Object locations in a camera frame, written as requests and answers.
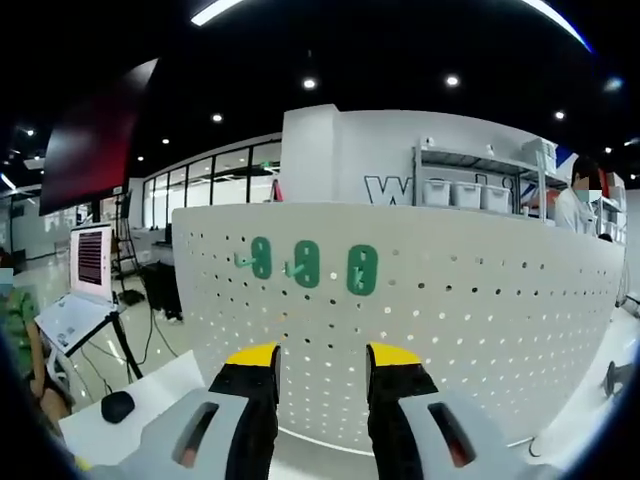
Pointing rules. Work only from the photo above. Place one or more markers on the green hook assembly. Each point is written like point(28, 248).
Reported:
point(362, 270)
point(261, 260)
point(306, 265)

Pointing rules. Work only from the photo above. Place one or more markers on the dark red wall screen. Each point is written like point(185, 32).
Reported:
point(95, 150)

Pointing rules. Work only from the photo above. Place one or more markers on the white perforated mounting plate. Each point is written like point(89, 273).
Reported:
point(450, 325)

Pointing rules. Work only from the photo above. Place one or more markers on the black curved handheld device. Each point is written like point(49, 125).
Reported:
point(615, 377)

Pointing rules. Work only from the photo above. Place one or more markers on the laptop stand table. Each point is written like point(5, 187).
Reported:
point(126, 345)

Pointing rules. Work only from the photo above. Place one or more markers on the white stacked containers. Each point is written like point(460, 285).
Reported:
point(540, 150)

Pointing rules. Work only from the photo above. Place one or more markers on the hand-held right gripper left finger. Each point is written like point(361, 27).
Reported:
point(255, 415)

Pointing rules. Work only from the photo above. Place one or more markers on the white storage bin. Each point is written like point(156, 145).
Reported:
point(496, 198)
point(467, 195)
point(437, 192)

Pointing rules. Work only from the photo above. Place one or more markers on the black computer tower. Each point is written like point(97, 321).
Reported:
point(162, 290)

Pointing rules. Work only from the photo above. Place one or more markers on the white laptop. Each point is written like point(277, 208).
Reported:
point(90, 260)

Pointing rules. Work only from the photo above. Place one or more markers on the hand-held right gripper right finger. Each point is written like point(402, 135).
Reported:
point(390, 415)

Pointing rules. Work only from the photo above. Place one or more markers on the black computer mouse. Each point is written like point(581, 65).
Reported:
point(117, 407)

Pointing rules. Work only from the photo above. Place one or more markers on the metal storage shelf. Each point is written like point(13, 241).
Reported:
point(470, 160)

